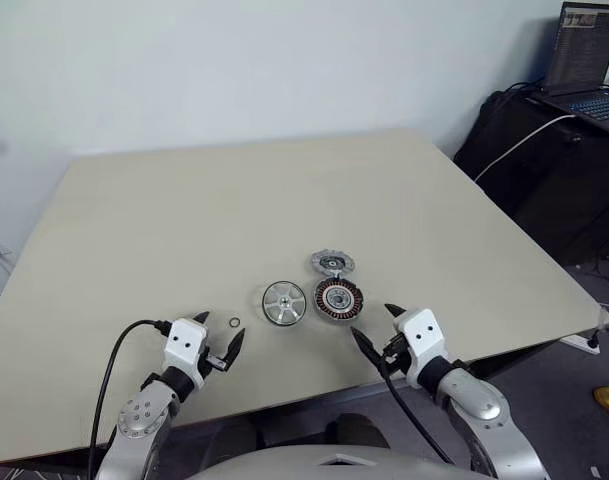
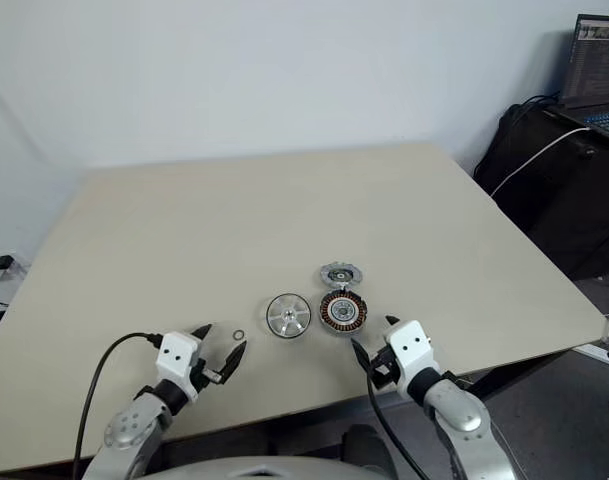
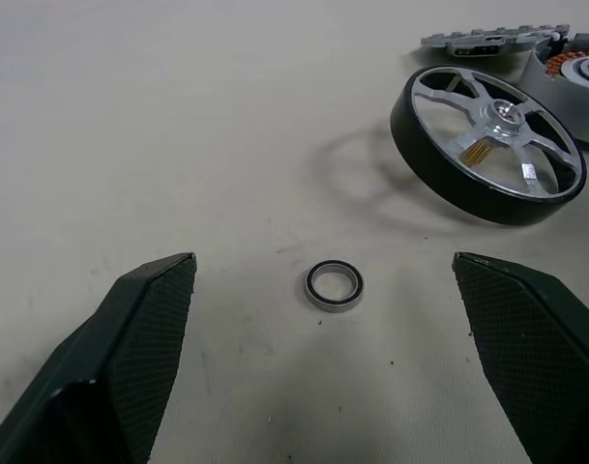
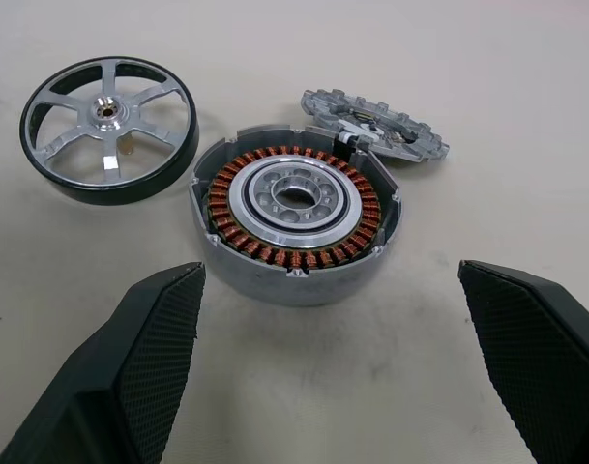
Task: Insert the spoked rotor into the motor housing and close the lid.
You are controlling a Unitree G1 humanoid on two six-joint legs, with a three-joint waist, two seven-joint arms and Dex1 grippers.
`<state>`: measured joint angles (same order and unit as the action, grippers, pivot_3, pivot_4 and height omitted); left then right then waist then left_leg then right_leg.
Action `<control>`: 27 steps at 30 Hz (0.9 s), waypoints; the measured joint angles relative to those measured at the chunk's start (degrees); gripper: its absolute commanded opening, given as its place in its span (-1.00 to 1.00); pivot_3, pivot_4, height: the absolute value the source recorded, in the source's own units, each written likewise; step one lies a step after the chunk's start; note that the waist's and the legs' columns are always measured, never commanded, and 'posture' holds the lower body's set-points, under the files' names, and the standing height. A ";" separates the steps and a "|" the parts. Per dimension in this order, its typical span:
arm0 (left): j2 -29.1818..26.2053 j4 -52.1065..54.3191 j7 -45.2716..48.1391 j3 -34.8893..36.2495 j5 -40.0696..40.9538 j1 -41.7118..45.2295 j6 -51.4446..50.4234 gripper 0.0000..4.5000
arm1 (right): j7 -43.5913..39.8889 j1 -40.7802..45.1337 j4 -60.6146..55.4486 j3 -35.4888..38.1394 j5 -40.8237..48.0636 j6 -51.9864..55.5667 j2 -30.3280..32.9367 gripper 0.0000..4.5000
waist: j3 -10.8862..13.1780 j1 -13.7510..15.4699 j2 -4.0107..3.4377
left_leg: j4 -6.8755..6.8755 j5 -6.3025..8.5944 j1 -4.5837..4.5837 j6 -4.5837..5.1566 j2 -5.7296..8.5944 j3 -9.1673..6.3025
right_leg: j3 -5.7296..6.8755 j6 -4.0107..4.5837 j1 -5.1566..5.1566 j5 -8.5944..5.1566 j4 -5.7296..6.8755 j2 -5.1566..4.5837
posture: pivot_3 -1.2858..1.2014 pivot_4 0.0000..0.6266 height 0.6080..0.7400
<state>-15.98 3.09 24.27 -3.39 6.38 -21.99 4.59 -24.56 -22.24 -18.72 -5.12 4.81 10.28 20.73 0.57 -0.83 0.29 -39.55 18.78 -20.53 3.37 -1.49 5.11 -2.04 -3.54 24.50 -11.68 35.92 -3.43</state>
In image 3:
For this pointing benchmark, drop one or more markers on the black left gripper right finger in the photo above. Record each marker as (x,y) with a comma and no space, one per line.
(531,348)

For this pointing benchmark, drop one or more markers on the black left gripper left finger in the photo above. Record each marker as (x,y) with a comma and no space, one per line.
(81,382)

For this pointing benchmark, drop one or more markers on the black rotor with silver spokes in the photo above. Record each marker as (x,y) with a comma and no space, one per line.
(420,150)

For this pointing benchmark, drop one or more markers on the grey motor housing with stator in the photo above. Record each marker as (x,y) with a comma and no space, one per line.
(543,84)

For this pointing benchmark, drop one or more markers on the grey cover plate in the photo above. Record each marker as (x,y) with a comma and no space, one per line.
(473,44)

